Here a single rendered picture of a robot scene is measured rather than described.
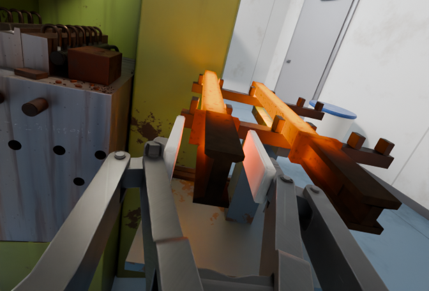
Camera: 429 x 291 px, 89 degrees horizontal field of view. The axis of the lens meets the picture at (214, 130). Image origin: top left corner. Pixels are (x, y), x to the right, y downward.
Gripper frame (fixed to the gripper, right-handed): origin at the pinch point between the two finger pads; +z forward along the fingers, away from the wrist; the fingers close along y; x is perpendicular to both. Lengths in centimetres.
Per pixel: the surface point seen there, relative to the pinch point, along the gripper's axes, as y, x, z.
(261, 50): 111, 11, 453
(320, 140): 11.0, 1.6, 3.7
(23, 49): -39, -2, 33
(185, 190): -0.4, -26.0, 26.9
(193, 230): 2.3, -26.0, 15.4
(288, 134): 10.1, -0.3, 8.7
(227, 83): 58, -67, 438
